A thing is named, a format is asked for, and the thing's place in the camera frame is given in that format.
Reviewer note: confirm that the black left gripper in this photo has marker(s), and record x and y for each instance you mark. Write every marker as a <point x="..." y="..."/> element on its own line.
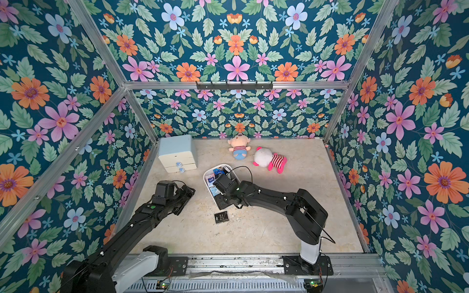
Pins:
<point x="185" y="197"/>

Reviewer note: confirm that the blue cartoon tissue pack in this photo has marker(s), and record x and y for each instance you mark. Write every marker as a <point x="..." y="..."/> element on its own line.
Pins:
<point x="220" y="171"/>

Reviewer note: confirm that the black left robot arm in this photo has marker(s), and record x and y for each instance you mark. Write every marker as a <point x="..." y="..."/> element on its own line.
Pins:
<point x="102" y="273"/>

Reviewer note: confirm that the baby doll plush toy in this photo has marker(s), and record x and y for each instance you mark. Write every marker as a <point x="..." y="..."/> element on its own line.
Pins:
<point x="239" y="146"/>

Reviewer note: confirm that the black Face tissue pack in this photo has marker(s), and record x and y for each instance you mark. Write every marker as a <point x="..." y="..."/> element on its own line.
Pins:
<point x="221" y="217"/>

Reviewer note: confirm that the white plastic storage box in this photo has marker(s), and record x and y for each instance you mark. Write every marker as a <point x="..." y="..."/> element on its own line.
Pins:
<point x="219" y="199"/>

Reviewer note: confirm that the black wall hook rail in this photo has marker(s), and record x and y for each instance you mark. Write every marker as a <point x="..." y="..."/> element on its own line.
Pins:
<point x="228" y="86"/>

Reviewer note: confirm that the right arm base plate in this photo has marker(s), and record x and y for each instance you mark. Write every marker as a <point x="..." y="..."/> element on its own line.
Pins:
<point x="295" y="265"/>

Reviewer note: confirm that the small blue-top drawer cabinet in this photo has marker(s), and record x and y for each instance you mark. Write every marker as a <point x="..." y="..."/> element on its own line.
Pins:
<point x="178" y="154"/>

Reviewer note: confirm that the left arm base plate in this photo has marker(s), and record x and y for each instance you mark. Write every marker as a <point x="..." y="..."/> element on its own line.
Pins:
<point x="174" y="266"/>

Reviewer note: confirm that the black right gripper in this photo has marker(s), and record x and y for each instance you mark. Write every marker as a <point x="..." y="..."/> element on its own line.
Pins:
<point x="225" y="194"/>

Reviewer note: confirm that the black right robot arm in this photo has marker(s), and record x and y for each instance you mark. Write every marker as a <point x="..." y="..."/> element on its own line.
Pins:
<point x="304" y="213"/>

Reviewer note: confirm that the pink floral Tempo tissue pack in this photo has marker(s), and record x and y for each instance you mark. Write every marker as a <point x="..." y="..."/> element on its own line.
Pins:
<point x="210" y="179"/>

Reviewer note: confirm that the white pink plush toy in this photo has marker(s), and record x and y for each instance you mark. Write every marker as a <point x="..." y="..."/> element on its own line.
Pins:
<point x="265" y="158"/>

